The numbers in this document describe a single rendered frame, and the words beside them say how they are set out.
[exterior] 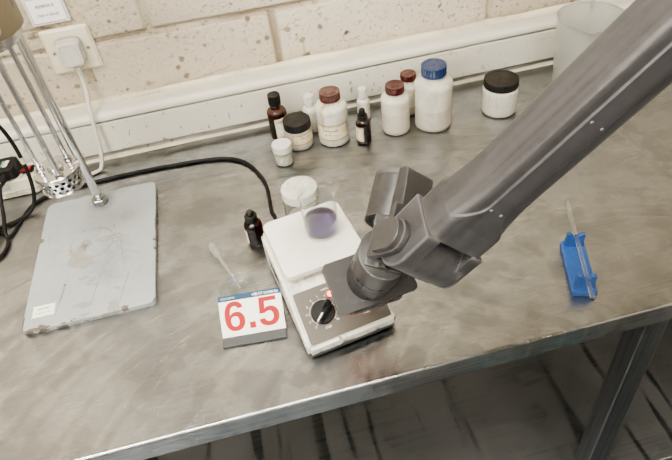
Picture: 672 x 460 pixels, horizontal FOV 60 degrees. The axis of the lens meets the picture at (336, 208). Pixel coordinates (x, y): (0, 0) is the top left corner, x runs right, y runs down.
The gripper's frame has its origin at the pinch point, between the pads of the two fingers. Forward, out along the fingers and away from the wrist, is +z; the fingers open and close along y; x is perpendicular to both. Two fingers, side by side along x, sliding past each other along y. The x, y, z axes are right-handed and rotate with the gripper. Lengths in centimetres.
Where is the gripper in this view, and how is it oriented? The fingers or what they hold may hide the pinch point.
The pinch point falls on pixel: (360, 292)
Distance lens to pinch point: 80.0
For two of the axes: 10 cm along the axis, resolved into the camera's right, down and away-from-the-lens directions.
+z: -1.0, 3.4, 9.3
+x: 3.5, 8.9, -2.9
